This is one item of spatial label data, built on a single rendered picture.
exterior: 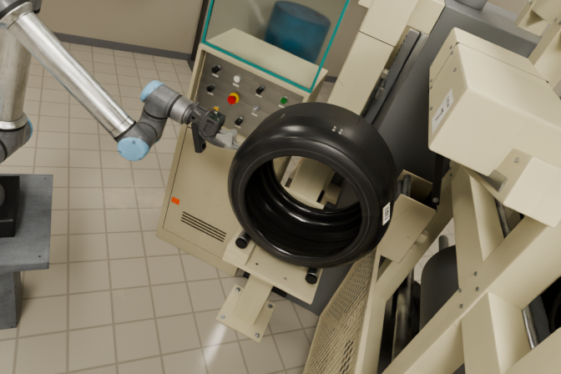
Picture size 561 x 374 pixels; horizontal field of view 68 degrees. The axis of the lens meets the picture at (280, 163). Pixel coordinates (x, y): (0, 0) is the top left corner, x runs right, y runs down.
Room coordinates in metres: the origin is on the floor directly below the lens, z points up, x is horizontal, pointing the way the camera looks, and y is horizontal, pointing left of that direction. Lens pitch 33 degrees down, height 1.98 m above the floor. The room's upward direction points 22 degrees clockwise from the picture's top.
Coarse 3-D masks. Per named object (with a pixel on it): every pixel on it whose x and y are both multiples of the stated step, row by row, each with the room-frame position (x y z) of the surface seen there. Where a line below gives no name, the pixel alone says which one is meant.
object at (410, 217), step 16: (400, 176) 1.50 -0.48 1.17; (416, 176) 1.50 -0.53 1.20; (400, 192) 1.40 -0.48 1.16; (416, 192) 1.49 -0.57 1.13; (400, 208) 1.31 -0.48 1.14; (416, 208) 1.31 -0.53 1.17; (432, 208) 1.34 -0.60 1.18; (400, 224) 1.31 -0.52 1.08; (416, 224) 1.31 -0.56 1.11; (384, 240) 1.31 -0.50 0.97; (400, 240) 1.31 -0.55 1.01; (384, 256) 1.31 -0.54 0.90; (400, 256) 1.30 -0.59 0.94
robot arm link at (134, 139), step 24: (0, 0) 0.99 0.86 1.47; (24, 0) 1.04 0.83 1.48; (0, 24) 0.99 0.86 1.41; (24, 24) 1.01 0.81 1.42; (48, 48) 1.02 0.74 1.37; (72, 72) 1.03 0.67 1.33; (96, 96) 1.04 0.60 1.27; (120, 120) 1.05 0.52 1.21; (120, 144) 1.02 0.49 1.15; (144, 144) 1.05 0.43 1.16
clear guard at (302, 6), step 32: (224, 0) 1.76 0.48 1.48; (256, 0) 1.75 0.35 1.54; (288, 0) 1.73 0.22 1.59; (320, 0) 1.72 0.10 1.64; (224, 32) 1.76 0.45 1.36; (256, 32) 1.74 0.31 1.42; (288, 32) 1.73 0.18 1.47; (320, 32) 1.72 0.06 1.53; (256, 64) 1.74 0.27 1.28; (288, 64) 1.73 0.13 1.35; (320, 64) 1.71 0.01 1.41
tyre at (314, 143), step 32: (256, 128) 1.20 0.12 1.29; (288, 128) 1.09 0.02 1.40; (320, 128) 1.09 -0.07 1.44; (352, 128) 1.16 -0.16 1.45; (256, 160) 1.06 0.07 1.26; (320, 160) 1.04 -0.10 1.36; (352, 160) 1.04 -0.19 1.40; (384, 160) 1.14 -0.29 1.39; (256, 192) 1.28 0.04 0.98; (384, 192) 1.05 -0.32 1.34; (256, 224) 1.07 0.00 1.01; (288, 224) 1.26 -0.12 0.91; (320, 224) 1.29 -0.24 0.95; (352, 224) 1.27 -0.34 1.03; (288, 256) 1.04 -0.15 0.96; (320, 256) 1.03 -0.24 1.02; (352, 256) 1.02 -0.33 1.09
